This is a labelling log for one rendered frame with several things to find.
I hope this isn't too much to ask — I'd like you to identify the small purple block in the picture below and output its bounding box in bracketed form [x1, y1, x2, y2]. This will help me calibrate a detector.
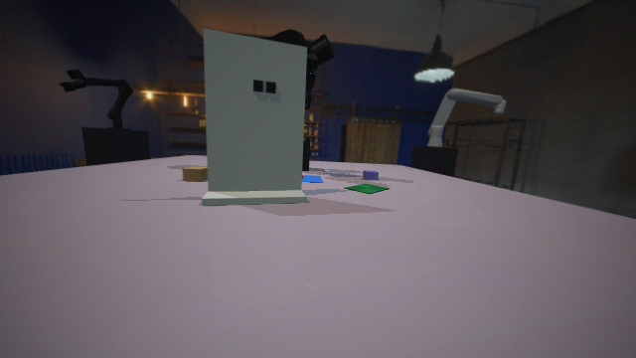
[363, 170, 379, 180]

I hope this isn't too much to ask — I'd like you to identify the green flat square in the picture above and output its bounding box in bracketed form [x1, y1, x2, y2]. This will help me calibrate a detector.
[344, 184, 390, 194]

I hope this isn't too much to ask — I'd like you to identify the small brown block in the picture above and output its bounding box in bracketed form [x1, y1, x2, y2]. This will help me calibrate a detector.
[183, 166, 208, 182]

